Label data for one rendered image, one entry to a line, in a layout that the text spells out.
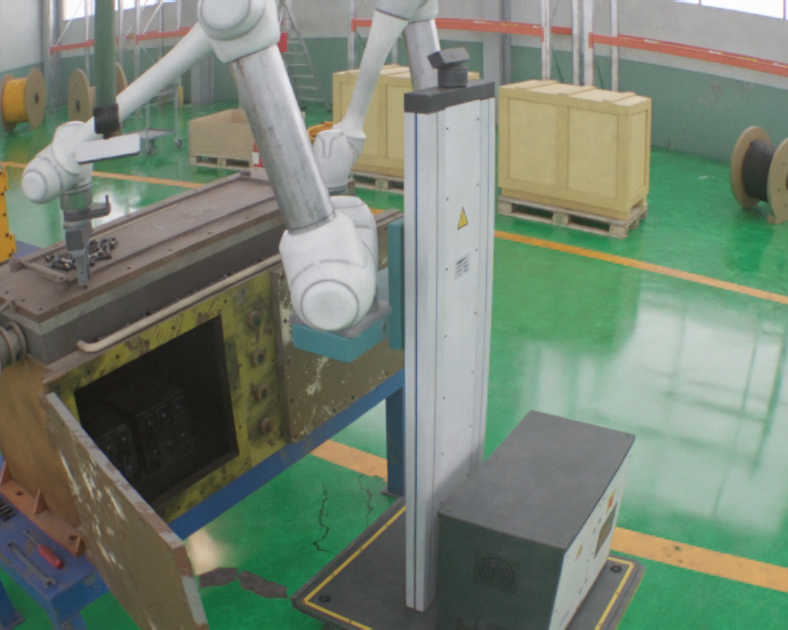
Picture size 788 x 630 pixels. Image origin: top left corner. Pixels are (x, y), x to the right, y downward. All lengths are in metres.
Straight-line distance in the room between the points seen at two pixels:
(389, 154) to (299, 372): 5.28
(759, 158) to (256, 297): 6.37
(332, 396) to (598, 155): 4.35
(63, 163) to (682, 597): 2.50
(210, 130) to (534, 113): 4.01
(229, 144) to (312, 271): 7.52
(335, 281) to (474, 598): 0.95
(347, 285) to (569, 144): 5.24
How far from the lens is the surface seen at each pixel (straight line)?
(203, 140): 9.31
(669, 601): 2.95
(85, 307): 1.93
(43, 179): 1.64
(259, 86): 1.49
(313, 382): 2.52
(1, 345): 1.94
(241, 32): 1.45
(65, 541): 2.25
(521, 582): 1.96
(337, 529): 3.21
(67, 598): 2.15
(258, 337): 2.30
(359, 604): 2.41
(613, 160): 6.53
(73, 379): 1.86
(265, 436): 2.44
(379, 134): 7.59
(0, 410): 2.36
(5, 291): 2.06
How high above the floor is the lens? 2.02
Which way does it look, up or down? 24 degrees down
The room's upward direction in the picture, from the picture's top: straight up
